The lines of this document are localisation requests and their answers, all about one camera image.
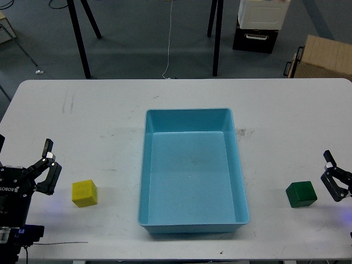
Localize yellow block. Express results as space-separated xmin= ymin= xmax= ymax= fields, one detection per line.
xmin=71 ymin=179 xmax=98 ymax=208

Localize thin black wire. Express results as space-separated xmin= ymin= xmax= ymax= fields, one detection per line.
xmin=32 ymin=241 xmax=89 ymax=245

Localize white plastic crate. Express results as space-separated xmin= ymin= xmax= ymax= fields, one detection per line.
xmin=238 ymin=0 xmax=290 ymax=30

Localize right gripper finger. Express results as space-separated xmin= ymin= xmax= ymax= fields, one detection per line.
xmin=321 ymin=150 xmax=351 ymax=202

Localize black storage box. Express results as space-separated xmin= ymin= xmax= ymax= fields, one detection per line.
xmin=232 ymin=24 xmax=279 ymax=54

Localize wooden furniture at left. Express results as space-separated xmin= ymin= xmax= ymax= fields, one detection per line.
xmin=0 ymin=12 xmax=17 ymax=43

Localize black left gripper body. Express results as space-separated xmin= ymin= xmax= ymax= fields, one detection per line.
xmin=1 ymin=167 xmax=35 ymax=227

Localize blue plastic bin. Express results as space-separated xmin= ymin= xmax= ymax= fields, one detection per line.
xmin=138 ymin=108 xmax=250 ymax=234

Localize black tripod right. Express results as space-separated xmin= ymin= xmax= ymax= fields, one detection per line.
xmin=207 ymin=0 xmax=224 ymax=77

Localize cardboard box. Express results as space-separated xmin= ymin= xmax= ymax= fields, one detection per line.
xmin=291 ymin=35 xmax=351 ymax=80

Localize white cable on floor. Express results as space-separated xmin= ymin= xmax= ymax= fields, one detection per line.
xmin=162 ymin=0 xmax=177 ymax=80

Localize black tripod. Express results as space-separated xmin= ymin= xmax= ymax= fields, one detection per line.
xmin=65 ymin=0 xmax=102 ymax=80
xmin=207 ymin=0 xmax=224 ymax=77

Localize green block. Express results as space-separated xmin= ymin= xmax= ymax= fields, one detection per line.
xmin=285 ymin=181 xmax=318 ymax=208

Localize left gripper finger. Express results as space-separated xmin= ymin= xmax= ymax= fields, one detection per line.
xmin=23 ymin=139 xmax=62 ymax=195

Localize black tripod left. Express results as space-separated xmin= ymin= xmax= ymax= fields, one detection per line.
xmin=65 ymin=0 xmax=102 ymax=80

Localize black metal rack handles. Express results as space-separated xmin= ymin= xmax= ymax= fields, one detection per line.
xmin=283 ymin=46 xmax=304 ymax=78

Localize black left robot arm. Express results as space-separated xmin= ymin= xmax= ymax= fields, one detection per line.
xmin=1 ymin=139 xmax=62 ymax=263

